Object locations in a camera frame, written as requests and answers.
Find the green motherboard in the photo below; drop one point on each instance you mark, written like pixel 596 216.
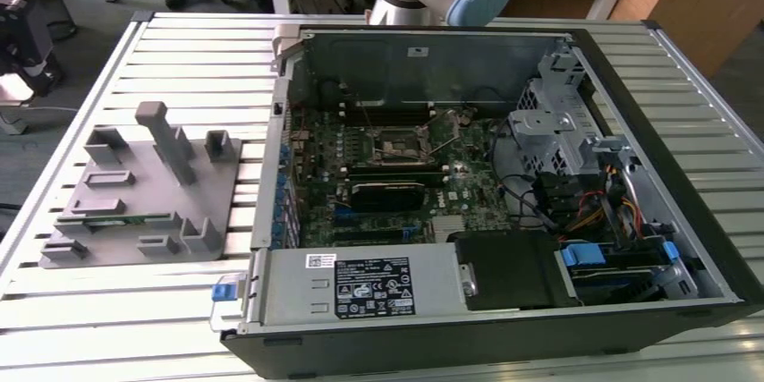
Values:
pixel 477 185

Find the black RAM slot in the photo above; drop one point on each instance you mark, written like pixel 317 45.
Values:
pixel 388 121
pixel 388 116
pixel 388 106
pixel 393 167
pixel 388 111

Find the grey power supply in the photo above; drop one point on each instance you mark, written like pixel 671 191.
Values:
pixel 287 286

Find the CPU socket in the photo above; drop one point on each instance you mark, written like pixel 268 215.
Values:
pixel 395 148

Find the black rating label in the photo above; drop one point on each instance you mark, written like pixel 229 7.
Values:
pixel 375 297

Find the white case sticker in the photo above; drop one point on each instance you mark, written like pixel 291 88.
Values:
pixel 417 52

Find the silver drive cage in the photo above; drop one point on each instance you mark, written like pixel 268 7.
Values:
pixel 540 124

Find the grey metal leg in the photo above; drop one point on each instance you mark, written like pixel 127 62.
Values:
pixel 15 124

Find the black open PC case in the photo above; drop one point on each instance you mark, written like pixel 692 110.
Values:
pixel 417 346

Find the blue release latch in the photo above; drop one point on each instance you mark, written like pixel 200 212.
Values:
pixel 224 292

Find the black expansion card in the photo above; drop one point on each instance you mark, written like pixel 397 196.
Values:
pixel 388 197

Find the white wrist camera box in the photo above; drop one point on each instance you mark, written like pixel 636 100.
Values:
pixel 16 87

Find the black mesh bin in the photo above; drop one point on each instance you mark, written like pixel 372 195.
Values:
pixel 68 19

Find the green RAM stick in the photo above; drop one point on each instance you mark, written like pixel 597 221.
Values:
pixel 140 220

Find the silver chipset heatsink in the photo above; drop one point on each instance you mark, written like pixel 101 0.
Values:
pixel 448 227

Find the thin metal locking lever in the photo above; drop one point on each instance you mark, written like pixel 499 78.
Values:
pixel 371 123
pixel 448 141

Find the black plastic shroud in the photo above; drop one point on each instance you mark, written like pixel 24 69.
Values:
pixel 513 270

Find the blue disk carrier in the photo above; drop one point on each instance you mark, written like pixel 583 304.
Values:
pixel 581 256

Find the grey case latch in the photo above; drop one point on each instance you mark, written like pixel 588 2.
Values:
pixel 285 37

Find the white barcode sticker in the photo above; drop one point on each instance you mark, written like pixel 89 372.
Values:
pixel 316 261

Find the grey parts rack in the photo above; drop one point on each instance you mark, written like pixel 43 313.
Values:
pixel 149 203

